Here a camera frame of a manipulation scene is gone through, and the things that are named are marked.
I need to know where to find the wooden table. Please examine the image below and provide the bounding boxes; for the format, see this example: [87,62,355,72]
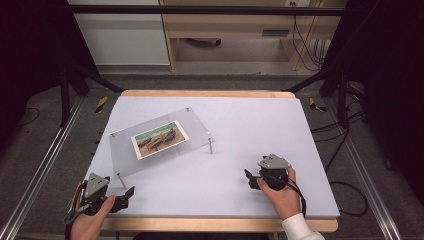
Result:
[100,89,339,234]

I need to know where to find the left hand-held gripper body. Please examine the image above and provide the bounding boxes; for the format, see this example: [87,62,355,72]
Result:
[79,172,118,216]

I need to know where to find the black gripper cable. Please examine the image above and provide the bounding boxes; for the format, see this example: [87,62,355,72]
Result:
[266,173,308,218]

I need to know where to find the black metal stand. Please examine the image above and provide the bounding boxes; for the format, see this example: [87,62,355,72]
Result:
[285,63,367,130]
[59,59,125,128]

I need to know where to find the thin black floor cable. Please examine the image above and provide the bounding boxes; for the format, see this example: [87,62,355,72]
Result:
[15,106,41,128]

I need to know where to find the photo with white border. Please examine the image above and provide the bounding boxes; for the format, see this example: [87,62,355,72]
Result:
[130,120,190,161]

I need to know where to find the person's right hand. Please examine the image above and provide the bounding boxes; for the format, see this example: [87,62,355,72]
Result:
[257,167,303,221]

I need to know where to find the yellow clamp right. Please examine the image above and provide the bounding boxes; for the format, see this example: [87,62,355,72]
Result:
[308,97,328,113]

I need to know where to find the aluminium floor rail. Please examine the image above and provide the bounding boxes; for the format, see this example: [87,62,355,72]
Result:
[324,97,403,240]
[0,95,85,240]

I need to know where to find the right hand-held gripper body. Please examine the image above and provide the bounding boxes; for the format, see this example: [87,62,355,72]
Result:
[258,153,292,192]

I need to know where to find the black curtain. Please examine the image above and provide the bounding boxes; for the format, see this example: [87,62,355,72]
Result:
[320,0,424,204]
[0,0,99,154]

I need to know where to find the black hanging cables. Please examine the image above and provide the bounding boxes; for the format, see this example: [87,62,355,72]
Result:
[289,1,329,72]

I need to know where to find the wooden desk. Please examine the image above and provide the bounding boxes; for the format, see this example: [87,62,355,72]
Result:
[159,0,348,72]

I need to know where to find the black horizontal bar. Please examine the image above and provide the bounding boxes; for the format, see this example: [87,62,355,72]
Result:
[66,4,348,17]

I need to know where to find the white cabinet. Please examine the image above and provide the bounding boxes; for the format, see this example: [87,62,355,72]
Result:
[67,0,171,66]

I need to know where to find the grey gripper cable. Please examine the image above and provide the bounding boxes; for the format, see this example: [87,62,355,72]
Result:
[63,181,88,240]

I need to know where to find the yellow black tape strip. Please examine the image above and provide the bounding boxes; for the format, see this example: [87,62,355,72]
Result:
[95,96,109,114]

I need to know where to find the clear acrylic photo frame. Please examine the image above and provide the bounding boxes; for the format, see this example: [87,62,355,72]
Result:
[109,107,216,181]

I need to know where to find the person's left hand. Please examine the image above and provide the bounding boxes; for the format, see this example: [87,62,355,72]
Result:
[69,195,116,240]

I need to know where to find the black floor cable loop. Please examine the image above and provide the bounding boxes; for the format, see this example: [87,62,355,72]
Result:
[328,180,370,218]

